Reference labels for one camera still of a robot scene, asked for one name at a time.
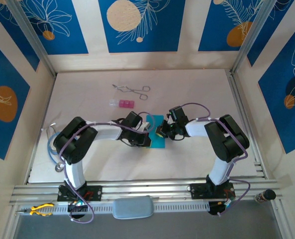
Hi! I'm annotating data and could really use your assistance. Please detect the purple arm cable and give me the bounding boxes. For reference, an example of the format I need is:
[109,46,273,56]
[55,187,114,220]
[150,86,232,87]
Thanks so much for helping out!
[179,102,252,217]
[59,112,155,224]

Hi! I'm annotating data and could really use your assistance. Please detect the slotted grey cable tray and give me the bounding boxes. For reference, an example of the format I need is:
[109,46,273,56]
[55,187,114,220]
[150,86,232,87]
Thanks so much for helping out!
[15,201,210,217]

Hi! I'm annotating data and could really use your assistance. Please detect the aluminium frame post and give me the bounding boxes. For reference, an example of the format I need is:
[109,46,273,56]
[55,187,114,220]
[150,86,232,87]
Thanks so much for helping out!
[6,0,57,77]
[231,0,282,75]

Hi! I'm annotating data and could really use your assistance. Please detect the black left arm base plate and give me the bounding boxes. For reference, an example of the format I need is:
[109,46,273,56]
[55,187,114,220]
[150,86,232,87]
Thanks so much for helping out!
[57,185,103,202]

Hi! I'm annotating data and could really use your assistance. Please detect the aluminium table side rail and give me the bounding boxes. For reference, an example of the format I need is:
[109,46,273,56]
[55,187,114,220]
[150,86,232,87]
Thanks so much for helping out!
[226,69,267,179]

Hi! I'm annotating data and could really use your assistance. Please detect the blue stethoscope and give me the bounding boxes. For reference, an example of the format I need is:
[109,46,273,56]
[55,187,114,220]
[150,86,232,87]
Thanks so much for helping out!
[41,122,68,172]

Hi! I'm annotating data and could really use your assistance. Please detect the small bottle with black cap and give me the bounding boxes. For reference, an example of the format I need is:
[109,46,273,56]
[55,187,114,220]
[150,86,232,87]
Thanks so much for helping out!
[254,189,277,204]

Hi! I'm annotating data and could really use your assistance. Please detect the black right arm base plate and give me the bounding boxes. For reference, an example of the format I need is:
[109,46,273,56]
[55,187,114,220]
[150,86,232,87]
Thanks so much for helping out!
[191,183,235,200]

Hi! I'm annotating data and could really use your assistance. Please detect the grey zipped pouch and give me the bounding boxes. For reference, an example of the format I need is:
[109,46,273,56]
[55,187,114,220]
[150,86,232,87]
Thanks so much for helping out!
[112,196,155,220]

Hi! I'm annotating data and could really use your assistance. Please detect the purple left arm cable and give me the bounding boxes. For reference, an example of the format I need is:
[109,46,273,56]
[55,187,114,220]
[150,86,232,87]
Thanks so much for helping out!
[59,112,155,224]

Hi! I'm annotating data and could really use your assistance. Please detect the black left wiring connector block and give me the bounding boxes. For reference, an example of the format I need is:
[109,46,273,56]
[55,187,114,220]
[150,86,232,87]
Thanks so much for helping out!
[67,201,90,220]

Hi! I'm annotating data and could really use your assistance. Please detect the black wiring connector block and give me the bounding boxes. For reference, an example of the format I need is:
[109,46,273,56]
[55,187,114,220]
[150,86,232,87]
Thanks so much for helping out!
[208,199,237,217]
[67,201,90,220]

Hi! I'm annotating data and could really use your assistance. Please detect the yellow handled pliers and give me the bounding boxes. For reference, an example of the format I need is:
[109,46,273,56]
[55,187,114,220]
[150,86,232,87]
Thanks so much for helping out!
[15,203,55,217]

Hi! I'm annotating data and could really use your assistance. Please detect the black right wiring connector block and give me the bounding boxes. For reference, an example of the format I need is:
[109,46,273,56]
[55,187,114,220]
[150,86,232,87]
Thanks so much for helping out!
[208,199,237,217]

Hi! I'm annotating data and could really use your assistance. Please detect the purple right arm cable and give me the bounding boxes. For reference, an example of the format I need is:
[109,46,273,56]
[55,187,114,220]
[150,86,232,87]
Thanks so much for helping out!
[179,102,252,217]

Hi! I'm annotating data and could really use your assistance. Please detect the blue paper sheet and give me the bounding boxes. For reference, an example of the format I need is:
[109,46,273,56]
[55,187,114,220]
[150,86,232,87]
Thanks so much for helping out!
[145,114,167,149]

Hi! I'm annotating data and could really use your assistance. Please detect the pink and clear pill box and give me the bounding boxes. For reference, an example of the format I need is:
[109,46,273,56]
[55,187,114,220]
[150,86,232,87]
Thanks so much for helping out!
[109,99,136,110]

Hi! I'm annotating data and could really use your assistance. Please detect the aluminium rail frame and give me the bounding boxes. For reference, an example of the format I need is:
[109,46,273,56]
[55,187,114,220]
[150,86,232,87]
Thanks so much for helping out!
[9,177,284,207]

